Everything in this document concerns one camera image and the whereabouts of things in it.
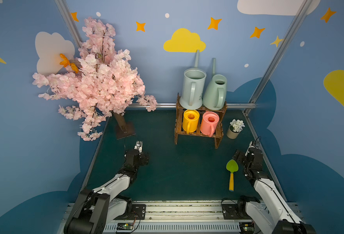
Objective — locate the brown wooden slatted shelf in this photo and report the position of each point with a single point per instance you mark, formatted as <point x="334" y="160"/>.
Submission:
<point x="178" y="130"/>

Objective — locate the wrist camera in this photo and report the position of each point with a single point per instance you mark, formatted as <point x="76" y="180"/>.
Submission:
<point x="139" y="146"/>
<point x="251" y="145"/>

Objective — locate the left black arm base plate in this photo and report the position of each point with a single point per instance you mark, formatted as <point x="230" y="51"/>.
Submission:
<point x="133" y="211"/>

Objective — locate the yellow watering can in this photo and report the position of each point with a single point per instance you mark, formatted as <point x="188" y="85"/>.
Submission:
<point x="190" y="121"/>

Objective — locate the circuit board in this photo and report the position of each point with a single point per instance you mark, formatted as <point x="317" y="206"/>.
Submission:
<point x="247" y="228"/>
<point x="124" y="227"/>

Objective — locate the right circuit board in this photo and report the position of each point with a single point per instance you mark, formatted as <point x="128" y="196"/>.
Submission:
<point x="247" y="228"/>

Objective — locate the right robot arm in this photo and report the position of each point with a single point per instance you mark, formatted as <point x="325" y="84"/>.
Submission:
<point x="278" y="217"/>

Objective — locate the white flowers in pot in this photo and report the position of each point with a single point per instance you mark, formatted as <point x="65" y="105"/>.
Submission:
<point x="235" y="127"/>

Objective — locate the green yellow garden trowel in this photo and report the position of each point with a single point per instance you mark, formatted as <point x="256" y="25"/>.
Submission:
<point x="232" y="167"/>

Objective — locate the mint green watering can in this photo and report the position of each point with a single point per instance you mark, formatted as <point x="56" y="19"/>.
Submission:
<point x="215" y="94"/>

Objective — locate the pink cherry blossom tree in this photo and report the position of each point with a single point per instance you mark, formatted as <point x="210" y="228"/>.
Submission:
<point x="105" y="85"/>

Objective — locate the left circuit board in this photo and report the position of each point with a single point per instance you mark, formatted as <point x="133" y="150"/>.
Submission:
<point x="124" y="227"/>

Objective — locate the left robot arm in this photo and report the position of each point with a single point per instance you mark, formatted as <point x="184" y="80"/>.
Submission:
<point x="93" y="209"/>

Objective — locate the pale blue watering can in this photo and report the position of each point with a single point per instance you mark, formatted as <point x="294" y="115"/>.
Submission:
<point x="193" y="85"/>

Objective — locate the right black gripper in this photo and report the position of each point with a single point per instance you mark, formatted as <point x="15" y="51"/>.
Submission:
<point x="250" y="153"/>

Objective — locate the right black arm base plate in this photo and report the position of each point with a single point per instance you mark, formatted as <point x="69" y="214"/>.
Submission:
<point x="233" y="212"/>

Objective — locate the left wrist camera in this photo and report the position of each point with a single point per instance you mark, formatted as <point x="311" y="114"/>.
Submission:
<point x="139" y="146"/>

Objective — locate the aluminium front rail frame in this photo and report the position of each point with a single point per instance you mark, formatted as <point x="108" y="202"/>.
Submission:
<point x="186" y="216"/>

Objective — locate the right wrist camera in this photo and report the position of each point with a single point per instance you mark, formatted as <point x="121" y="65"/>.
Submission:
<point x="251" y="145"/>

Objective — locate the orange butterfly decoration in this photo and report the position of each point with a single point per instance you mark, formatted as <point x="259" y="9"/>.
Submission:
<point x="68" y="65"/>

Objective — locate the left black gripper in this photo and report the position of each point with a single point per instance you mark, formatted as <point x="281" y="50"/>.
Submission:
<point x="133" y="153"/>

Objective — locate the pink watering can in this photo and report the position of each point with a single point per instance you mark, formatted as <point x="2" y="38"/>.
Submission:
<point x="209" y="123"/>

